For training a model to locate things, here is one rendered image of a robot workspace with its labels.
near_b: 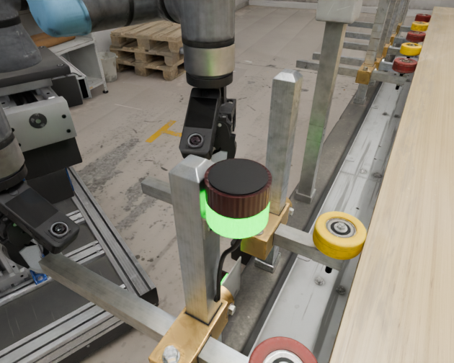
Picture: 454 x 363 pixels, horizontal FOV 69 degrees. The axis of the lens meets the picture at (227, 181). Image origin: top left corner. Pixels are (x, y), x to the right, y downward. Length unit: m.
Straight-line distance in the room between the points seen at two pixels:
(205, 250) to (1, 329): 1.15
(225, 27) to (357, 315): 0.41
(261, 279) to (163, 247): 1.08
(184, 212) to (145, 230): 1.53
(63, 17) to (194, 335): 0.42
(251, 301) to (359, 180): 0.65
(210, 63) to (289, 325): 0.55
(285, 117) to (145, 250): 1.35
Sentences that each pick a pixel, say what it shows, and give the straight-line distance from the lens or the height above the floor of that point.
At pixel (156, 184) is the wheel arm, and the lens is 0.72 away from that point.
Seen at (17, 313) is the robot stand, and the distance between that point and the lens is 1.46.
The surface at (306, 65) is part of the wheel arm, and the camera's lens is 1.53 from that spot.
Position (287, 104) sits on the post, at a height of 1.08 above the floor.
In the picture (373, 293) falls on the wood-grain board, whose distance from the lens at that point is 0.50.
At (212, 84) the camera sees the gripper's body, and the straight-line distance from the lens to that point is 0.49.
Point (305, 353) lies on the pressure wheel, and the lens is 0.43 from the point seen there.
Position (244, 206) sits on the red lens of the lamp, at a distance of 0.27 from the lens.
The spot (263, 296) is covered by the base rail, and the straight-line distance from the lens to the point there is 0.71.
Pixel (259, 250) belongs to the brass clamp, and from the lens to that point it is 0.60.
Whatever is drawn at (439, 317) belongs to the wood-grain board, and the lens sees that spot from 0.52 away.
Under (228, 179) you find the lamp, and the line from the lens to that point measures 0.29.
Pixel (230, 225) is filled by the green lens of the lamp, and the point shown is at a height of 1.08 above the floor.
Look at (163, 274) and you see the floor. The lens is 1.64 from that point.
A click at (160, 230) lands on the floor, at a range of 1.84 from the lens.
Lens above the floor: 1.28
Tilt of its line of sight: 37 degrees down
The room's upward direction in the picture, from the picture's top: straight up
